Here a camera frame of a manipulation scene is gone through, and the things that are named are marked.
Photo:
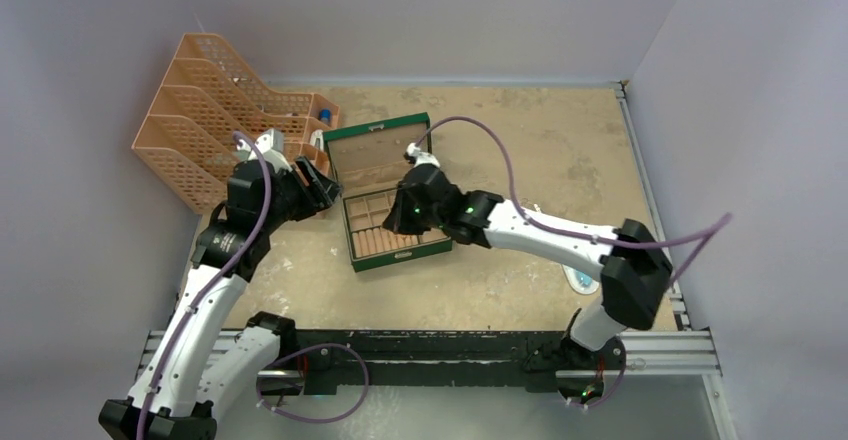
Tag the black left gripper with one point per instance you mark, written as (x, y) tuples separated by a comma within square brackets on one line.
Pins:
[(318, 193)]

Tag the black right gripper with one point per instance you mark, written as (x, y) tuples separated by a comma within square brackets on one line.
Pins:
[(399, 222)]

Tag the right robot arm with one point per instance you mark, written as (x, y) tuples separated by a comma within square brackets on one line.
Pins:
[(633, 275)]

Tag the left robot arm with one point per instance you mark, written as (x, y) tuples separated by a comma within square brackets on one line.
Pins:
[(182, 393)]

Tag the green jewelry box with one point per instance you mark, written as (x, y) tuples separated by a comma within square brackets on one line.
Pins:
[(367, 161)]

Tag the orange mesh file organizer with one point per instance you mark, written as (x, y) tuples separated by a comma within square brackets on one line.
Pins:
[(209, 92)]

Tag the blue white oval dish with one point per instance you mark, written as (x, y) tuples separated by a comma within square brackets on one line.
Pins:
[(580, 282)]

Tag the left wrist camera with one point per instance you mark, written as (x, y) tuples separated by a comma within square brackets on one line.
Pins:
[(271, 145)]

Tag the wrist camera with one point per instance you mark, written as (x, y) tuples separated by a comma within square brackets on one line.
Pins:
[(416, 156), (271, 145)]

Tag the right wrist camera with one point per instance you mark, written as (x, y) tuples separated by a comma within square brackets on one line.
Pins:
[(416, 156)]

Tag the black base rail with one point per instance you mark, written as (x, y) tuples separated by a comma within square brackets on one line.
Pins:
[(537, 361)]

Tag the aluminium frame rail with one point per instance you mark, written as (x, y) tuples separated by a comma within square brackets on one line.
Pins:
[(712, 378)]

